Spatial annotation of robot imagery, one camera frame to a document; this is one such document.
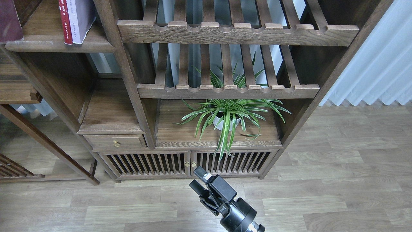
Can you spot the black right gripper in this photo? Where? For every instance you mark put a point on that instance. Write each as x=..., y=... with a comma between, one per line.
x=238, y=216

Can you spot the red cover book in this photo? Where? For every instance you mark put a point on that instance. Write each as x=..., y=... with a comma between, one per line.
x=65, y=22

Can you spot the white lavender book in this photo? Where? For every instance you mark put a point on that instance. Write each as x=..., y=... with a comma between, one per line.
x=81, y=16

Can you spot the maroon book white characters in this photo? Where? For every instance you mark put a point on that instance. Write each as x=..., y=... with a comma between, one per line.
x=10, y=27

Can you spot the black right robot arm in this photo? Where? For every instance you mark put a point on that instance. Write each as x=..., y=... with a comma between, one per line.
x=238, y=216

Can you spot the left slatted cabinet door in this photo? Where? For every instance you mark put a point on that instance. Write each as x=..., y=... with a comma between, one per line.
x=148, y=165

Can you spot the slatted cabinet door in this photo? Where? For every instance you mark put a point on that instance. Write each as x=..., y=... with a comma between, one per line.
x=240, y=163
x=148, y=165

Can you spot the right slatted cabinet door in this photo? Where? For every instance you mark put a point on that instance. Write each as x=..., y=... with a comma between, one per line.
x=240, y=163

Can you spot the white plant pot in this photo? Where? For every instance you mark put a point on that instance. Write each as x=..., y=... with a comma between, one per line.
x=219, y=122

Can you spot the brass drawer knob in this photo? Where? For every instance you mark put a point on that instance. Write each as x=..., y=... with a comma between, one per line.
x=116, y=143

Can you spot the small wooden drawer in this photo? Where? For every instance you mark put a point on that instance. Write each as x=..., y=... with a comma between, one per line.
x=105, y=142

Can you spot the dark wooden bookshelf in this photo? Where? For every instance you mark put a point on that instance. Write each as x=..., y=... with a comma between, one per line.
x=142, y=57

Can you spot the white pleated curtain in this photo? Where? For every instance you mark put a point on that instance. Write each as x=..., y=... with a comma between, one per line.
x=381, y=70

